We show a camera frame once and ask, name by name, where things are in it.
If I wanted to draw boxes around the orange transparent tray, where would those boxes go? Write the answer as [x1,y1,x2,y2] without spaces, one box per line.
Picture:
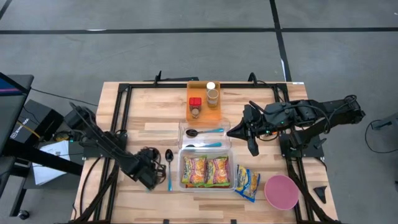
[185,80,222,123]

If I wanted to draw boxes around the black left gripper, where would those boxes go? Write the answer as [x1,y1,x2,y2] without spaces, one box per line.
[133,148,166,190]

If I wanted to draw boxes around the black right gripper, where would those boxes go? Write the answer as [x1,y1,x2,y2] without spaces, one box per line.
[228,104,266,141]

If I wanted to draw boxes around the pink bowl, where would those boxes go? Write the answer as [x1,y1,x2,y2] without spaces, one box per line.
[264,174,300,211]

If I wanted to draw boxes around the blue ramen packet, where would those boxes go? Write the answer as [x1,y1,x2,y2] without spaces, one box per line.
[234,164,261,203]

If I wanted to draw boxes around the white paper sheets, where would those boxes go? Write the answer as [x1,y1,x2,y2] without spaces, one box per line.
[32,139,72,187]

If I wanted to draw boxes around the black computer box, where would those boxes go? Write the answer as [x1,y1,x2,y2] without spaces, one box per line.
[11,99,65,144]

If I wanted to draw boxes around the black monitor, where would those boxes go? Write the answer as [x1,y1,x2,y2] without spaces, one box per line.
[0,72,34,156]

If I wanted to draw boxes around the small clear plastic container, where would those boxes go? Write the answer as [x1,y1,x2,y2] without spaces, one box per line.
[178,118,233,151]

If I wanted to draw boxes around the seasoning jar white lid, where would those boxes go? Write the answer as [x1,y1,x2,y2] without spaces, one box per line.
[206,81,220,109]

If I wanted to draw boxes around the black plastic wedge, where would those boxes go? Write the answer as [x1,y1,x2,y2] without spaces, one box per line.
[313,185,328,205]

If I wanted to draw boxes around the black floor stand beam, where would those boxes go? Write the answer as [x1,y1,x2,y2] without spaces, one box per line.
[0,146,84,177]

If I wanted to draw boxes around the large clear plastic bin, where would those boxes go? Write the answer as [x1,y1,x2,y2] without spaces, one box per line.
[176,146,237,192]

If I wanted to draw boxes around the black floor cable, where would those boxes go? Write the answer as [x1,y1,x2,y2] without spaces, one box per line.
[364,113,398,153]

